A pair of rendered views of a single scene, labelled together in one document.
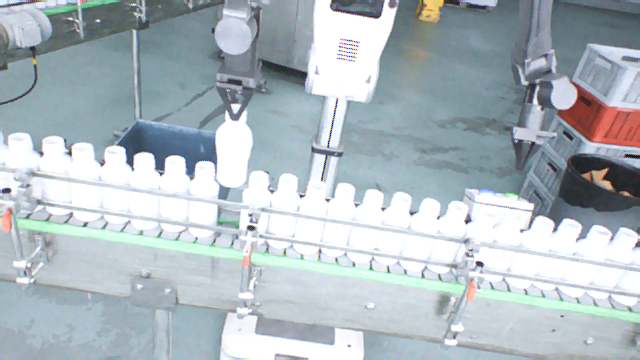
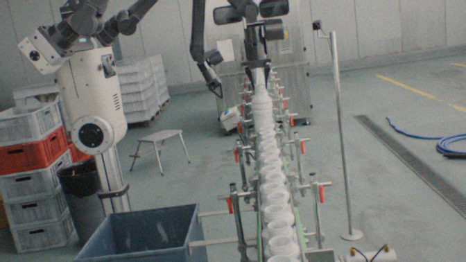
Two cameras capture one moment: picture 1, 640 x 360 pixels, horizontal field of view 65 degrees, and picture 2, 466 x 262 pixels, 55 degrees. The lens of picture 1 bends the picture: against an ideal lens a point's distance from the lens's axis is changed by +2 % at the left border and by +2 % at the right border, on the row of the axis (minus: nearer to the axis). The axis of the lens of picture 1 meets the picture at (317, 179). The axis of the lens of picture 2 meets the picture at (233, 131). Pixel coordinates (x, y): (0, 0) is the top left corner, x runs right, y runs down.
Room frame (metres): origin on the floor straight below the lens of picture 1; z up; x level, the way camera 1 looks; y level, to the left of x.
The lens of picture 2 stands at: (0.76, 1.64, 1.50)
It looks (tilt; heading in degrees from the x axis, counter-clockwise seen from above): 13 degrees down; 278
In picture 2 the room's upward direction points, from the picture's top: 9 degrees counter-clockwise
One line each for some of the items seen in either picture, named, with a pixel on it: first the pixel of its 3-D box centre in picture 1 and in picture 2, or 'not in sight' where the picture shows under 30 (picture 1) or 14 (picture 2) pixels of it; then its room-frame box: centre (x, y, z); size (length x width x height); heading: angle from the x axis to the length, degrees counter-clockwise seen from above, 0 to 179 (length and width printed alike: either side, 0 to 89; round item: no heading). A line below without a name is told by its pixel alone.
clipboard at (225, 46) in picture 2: not in sight; (225, 50); (1.52, -4.53, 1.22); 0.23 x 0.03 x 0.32; 3
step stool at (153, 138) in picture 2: not in sight; (157, 150); (2.38, -3.37, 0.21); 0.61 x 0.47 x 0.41; 146
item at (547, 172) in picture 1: (592, 178); (44, 198); (2.90, -1.72, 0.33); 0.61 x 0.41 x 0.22; 99
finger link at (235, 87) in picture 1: (237, 94); (260, 75); (0.84, 0.17, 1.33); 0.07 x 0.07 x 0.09; 3
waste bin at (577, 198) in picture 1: (587, 224); (96, 204); (2.35, -1.49, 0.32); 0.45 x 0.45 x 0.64
